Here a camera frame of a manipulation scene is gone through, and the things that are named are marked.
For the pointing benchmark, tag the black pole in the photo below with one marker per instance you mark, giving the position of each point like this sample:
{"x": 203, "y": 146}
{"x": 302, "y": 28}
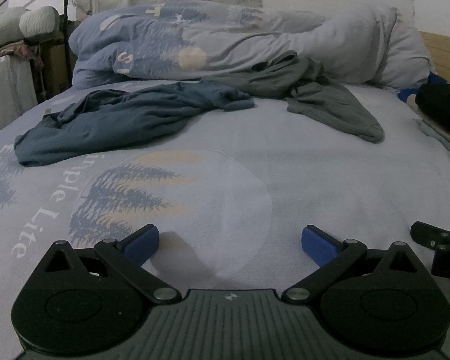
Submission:
{"x": 66, "y": 0}

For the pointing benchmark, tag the pale folded clothes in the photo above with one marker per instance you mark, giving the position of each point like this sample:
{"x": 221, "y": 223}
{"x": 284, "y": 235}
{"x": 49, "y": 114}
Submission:
{"x": 435, "y": 137}

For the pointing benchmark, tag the wooden headboard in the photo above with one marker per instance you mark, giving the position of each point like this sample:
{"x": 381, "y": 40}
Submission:
{"x": 446, "y": 56}

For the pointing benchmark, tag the cardboard box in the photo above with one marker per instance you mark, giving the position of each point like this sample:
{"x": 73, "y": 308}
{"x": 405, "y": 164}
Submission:
{"x": 54, "y": 67}

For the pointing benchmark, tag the light blue printed duvet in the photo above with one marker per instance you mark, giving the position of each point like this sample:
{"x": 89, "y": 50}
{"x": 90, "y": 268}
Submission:
{"x": 285, "y": 41}

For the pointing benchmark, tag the teal blue t-shirt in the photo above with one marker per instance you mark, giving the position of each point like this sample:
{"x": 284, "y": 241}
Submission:
{"x": 116, "y": 123}

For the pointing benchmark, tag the white fabric cover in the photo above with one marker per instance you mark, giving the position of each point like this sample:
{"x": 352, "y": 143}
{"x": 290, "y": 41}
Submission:
{"x": 7, "y": 90}

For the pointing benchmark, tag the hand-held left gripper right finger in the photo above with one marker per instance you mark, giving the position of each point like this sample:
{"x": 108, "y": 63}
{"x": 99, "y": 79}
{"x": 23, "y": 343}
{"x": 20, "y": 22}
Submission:
{"x": 317, "y": 245}

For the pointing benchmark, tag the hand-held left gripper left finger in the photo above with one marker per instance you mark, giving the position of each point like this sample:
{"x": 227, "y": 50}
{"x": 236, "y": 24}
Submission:
{"x": 142, "y": 245}

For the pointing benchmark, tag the grey-green t-shirt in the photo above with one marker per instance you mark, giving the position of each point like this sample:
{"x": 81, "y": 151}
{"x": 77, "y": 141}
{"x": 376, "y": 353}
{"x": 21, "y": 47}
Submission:
{"x": 322, "y": 101}

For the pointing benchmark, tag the bright blue cloth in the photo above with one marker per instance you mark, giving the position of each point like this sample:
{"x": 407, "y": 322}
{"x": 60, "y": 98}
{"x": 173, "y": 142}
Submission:
{"x": 408, "y": 93}

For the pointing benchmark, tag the pink floral cloth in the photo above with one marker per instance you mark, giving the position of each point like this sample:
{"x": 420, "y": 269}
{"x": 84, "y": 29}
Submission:
{"x": 22, "y": 50}

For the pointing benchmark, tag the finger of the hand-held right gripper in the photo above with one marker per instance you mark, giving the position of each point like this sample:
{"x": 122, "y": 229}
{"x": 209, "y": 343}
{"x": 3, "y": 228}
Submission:
{"x": 423, "y": 232}

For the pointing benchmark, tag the pale knitted pillow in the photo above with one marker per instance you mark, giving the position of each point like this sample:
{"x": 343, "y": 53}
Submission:
{"x": 39, "y": 20}
{"x": 0, "y": 26}

